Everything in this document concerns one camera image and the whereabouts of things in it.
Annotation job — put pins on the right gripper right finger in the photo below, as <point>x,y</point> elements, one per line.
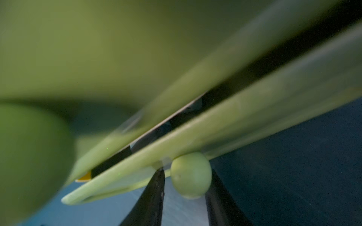
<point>221,208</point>

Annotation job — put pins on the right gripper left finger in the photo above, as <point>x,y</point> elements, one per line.
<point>149,208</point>

